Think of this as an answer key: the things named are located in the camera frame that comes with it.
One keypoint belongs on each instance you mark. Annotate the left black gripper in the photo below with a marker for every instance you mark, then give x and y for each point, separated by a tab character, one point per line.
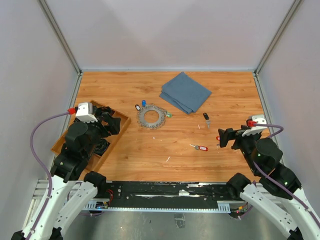
113	127

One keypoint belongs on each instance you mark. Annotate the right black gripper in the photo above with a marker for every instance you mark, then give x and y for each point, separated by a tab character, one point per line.
230	133

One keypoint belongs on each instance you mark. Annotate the metal disc with keyrings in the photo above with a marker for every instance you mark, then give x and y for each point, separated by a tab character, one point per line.
151	116

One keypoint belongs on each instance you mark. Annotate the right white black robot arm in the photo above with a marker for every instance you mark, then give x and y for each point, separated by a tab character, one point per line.
296	220

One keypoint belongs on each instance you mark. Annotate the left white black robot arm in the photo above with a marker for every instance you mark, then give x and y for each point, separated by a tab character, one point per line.
65	196

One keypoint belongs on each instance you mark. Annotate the dark bundle in tray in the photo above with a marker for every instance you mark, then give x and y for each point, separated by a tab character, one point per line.
101	147

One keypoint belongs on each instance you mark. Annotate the key with black tag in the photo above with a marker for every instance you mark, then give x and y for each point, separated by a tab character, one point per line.
207	119

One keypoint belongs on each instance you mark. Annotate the blue key tag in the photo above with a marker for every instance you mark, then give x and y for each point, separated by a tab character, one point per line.
143	102

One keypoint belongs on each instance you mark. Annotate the folded blue cloth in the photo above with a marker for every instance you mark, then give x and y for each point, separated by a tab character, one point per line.
184	93

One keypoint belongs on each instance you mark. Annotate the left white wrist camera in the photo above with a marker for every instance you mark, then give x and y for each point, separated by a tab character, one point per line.
85	113

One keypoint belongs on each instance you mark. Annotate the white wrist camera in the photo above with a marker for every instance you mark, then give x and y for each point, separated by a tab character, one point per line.
256	124
85	113

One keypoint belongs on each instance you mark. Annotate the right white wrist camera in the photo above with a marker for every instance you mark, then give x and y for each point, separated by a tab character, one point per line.
256	124

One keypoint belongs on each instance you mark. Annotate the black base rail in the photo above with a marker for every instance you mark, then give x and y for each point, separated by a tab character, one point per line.
163	196

